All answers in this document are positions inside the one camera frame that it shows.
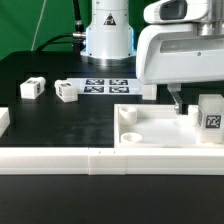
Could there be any white cable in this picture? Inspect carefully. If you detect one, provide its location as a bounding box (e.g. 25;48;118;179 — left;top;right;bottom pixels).
30;0;48;52

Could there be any black cable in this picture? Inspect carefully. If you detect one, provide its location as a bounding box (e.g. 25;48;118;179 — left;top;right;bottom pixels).
35;0;88;53

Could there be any white square tabletop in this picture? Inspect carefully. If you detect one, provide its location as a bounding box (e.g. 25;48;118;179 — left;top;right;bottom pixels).
114;104;224;149

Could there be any white marker tag sheet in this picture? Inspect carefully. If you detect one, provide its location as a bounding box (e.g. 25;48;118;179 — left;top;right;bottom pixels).
68;78;142;95

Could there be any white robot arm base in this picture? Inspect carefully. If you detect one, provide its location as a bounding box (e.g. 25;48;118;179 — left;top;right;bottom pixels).
80;0;136;66

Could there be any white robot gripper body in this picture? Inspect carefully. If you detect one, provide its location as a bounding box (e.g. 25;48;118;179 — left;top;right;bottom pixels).
136;0;224;84

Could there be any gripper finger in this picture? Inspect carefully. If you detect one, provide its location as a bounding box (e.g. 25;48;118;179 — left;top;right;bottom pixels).
167;83;188;115

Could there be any white left fence piece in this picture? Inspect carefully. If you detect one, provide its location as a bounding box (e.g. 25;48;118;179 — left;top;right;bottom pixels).
0;107;10;137

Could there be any white front fence bar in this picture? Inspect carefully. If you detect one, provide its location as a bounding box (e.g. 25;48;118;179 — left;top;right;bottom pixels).
0;147;224;175

